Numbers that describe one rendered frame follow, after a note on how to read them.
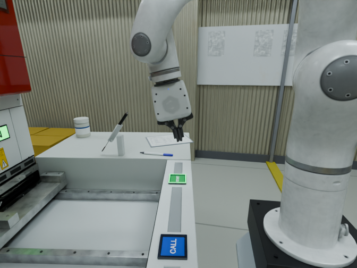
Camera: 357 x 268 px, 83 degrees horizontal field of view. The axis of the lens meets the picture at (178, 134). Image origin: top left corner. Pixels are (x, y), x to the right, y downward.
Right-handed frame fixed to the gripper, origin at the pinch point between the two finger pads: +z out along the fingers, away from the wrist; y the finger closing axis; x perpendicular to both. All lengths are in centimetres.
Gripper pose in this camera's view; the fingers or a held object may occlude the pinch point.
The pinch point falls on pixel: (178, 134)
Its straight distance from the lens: 60.5
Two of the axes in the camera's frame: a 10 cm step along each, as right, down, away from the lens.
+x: 0.3, -3.0, 9.5
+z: 2.1, 9.3, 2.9
